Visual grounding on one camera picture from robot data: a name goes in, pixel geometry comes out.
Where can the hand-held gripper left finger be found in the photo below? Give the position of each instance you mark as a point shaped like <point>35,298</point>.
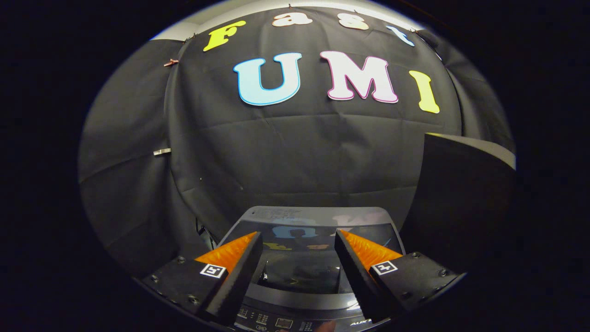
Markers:
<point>242,276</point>

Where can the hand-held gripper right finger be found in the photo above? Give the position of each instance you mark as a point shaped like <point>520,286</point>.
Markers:
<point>357,276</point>

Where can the dark grey washing machine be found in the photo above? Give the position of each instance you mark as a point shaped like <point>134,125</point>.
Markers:
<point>295,305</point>

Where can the black backdrop cloth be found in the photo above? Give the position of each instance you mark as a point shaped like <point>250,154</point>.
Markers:
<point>299,152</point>

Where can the silver clip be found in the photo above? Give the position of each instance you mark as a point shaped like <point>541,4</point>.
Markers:
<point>162,151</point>

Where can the copper clip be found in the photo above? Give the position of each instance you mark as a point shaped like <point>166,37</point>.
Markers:
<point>171,62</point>

